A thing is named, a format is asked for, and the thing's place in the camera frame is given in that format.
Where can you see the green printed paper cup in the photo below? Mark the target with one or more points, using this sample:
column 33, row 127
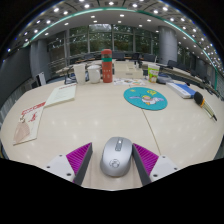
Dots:
column 153, row 74

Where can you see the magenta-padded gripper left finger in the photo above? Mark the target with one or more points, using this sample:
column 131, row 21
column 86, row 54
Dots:
column 61, row 165

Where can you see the silver grey computer mouse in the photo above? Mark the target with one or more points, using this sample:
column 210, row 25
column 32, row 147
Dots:
column 116, row 160

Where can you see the round teal cartoon mouse pad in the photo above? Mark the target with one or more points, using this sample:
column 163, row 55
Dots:
column 143, row 100

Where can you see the black office chairs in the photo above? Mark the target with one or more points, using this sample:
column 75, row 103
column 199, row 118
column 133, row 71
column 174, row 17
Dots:
column 146, row 57

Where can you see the black handheld microphone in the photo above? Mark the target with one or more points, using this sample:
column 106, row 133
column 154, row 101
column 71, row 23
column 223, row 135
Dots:
column 199, row 99

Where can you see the white paper with red header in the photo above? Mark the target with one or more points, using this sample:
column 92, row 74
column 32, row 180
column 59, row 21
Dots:
column 61, row 94

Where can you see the white desk organizer box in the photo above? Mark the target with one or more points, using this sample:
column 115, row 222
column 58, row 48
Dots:
column 128, row 70

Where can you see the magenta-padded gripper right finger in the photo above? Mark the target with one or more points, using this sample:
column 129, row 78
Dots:
column 162, row 166

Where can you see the blue and white booklet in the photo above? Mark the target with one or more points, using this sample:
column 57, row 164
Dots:
column 180, row 90

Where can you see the stacked white paper cups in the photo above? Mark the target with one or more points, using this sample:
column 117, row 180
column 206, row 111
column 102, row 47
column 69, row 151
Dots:
column 79, row 74

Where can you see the red and white printed leaflet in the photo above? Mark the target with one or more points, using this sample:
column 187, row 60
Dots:
column 28, row 125

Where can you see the ceiling spot lights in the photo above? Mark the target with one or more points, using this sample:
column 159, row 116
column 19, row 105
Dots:
column 111, row 3

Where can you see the red bottle with green band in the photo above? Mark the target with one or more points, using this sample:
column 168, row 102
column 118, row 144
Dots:
column 107, row 70

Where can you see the black conference desk unit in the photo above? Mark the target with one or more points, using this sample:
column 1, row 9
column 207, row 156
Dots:
column 165, row 79

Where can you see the white lidded mug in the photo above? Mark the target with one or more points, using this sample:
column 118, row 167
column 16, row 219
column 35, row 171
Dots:
column 94, row 75

